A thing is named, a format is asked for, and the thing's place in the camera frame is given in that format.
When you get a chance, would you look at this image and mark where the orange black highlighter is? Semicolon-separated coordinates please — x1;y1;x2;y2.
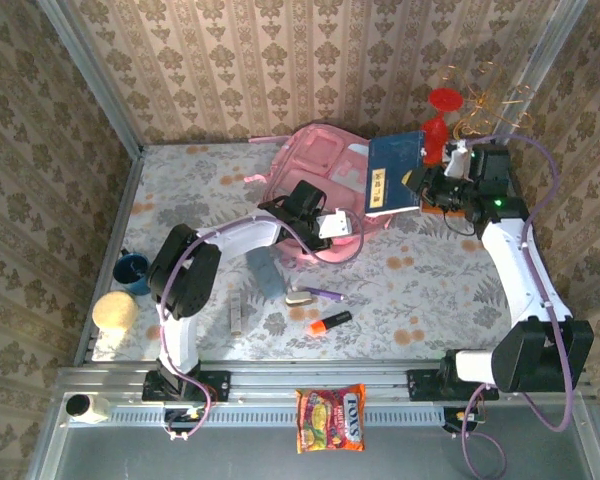
309;310;354;335

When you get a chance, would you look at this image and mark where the floral table cover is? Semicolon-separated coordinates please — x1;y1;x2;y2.
92;142;551;362

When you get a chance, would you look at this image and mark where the cream foam ball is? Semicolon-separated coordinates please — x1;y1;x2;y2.
91;292;140;331

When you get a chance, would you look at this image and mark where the small black controller board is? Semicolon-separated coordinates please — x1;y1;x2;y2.
442;407;486;434
163;407;206;427

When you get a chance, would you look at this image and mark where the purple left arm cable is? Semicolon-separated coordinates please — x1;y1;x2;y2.
157;207;366;442

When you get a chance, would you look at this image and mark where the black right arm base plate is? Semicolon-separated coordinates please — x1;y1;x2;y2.
406;368;500;403

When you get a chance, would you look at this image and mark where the blue mug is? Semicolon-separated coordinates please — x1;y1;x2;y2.
112;252;154;297

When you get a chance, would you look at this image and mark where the aluminium cage frame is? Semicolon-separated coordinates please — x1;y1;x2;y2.
27;0;600;480

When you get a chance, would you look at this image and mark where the red goblet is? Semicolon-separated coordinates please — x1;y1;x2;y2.
419;87;465;169

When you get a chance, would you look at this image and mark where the grey slotted cable duct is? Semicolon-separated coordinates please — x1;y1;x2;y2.
109;403;446;427

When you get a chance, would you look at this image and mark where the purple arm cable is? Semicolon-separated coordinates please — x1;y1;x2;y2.
157;207;366;442
459;132;577;480

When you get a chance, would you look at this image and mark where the dark blue book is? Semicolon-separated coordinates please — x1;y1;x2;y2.
363;130;429;219

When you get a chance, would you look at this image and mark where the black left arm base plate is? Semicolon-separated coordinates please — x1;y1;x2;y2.
142;369;231;403

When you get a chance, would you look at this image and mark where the pink backpack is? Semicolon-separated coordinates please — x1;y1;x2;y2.
249;124;421;267

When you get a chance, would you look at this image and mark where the orange candy bag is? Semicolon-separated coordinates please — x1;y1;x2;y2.
294;383;367;455

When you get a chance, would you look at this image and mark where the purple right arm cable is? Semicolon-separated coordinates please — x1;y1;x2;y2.
459;132;577;480

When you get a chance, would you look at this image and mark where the gold wire ornament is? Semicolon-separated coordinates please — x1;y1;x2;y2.
439;62;539;147

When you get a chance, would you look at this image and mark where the purple pen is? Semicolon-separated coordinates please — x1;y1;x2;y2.
295;285;346;303

